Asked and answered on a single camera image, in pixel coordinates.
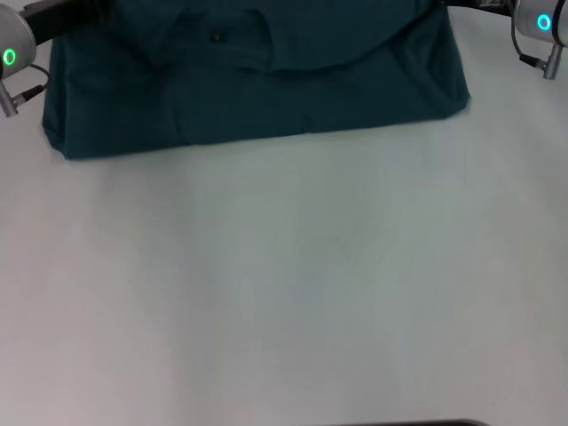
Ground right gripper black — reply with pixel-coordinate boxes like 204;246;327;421
443;0;518;19

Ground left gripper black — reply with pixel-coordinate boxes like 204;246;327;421
21;0;117;49

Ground teal blue printed t-shirt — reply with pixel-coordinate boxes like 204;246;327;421
41;0;472;162

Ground left arm cable with connector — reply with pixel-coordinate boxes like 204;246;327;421
0;64;50;119

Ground arm cable with connector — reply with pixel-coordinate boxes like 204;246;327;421
0;64;50;119
509;17;564;81

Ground right arm cable with connector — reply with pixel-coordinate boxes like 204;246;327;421
509;17;564;81

